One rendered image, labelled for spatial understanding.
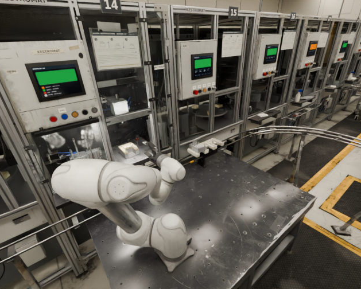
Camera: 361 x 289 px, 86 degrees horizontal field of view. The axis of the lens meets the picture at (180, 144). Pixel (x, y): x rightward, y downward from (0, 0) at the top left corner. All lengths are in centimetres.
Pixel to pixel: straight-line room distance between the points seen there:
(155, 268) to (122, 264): 20
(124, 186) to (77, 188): 16
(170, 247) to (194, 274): 20
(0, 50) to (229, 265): 161
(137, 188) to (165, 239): 59
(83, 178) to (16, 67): 84
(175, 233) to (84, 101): 96
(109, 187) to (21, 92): 91
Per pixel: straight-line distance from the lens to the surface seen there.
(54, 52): 135
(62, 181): 69
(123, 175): 56
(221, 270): 127
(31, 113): 138
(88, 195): 65
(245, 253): 135
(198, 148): 177
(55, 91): 134
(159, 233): 112
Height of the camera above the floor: 179
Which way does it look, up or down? 28 degrees down
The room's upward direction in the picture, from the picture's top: 3 degrees counter-clockwise
